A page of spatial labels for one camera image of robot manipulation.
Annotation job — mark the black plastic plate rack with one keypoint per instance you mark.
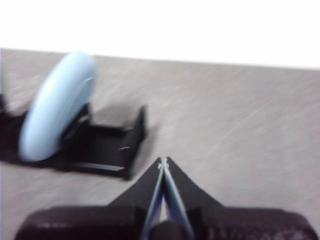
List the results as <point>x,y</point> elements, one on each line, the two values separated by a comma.
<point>100,147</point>

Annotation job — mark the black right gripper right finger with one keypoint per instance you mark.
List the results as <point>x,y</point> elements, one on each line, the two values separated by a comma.
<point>225,222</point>

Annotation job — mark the blue round plate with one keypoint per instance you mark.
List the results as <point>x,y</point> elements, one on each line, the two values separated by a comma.
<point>55,107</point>

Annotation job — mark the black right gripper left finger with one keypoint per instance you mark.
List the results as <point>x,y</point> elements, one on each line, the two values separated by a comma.
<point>112,220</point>

